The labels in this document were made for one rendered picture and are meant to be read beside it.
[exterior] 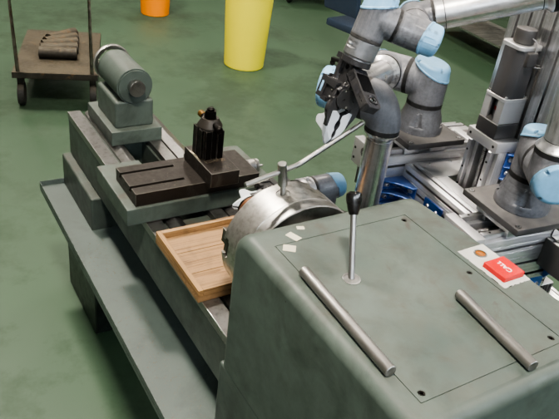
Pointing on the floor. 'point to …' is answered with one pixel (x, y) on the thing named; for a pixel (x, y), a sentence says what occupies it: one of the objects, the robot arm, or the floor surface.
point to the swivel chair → (350, 8)
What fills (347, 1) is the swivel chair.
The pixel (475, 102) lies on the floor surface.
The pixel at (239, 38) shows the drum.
